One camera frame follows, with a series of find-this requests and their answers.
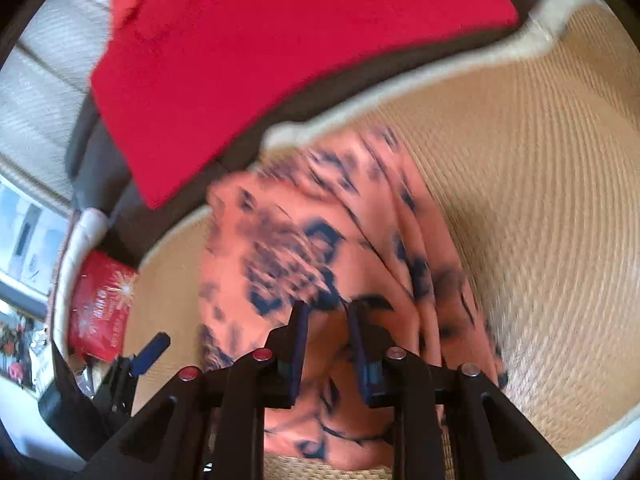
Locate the red tissue packet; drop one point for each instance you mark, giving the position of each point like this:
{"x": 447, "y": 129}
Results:
{"x": 100, "y": 305}

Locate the beige dotted curtain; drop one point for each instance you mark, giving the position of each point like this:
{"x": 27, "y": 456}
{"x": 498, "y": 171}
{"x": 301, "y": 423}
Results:
{"x": 55, "y": 70}

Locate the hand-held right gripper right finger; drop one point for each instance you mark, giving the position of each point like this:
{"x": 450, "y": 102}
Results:
{"x": 362, "y": 350}

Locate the brown leather sofa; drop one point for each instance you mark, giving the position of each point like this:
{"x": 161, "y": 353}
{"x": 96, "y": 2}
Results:
{"x": 95, "y": 160}

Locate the orange floral shirt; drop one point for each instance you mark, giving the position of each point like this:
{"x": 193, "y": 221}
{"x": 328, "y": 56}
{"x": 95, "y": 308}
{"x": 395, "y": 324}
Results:
{"x": 350, "y": 230}

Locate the red blanket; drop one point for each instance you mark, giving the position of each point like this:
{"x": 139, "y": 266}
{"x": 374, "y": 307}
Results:
{"x": 280, "y": 60}

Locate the woven rattan mat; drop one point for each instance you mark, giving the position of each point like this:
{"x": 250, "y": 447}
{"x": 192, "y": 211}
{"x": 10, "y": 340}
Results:
{"x": 540, "y": 210}

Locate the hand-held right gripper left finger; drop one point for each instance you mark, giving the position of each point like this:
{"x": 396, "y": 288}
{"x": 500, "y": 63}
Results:
{"x": 300, "y": 345}

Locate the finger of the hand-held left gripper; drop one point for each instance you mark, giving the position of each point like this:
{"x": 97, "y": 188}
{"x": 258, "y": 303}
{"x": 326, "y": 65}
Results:
{"x": 152, "y": 350}

